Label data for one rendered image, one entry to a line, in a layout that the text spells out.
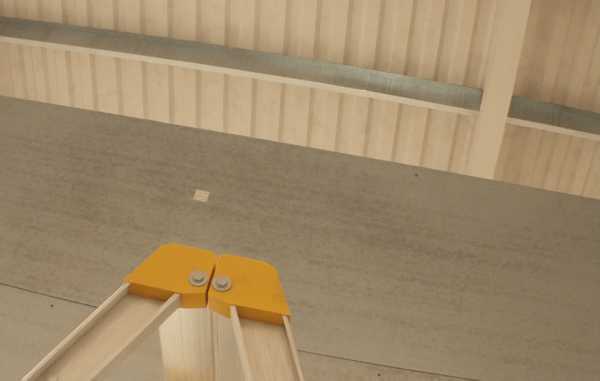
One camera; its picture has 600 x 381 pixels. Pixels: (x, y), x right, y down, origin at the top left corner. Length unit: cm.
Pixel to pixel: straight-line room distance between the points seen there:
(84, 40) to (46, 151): 670
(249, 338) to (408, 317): 89
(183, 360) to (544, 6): 694
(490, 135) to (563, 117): 86
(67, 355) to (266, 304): 26
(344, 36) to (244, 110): 125
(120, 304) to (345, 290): 92
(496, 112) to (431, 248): 577
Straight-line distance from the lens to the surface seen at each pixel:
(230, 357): 147
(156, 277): 131
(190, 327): 143
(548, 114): 872
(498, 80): 781
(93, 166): 240
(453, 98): 865
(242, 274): 131
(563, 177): 934
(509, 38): 758
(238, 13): 868
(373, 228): 228
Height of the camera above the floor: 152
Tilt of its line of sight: 43 degrees up
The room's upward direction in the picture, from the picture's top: 15 degrees clockwise
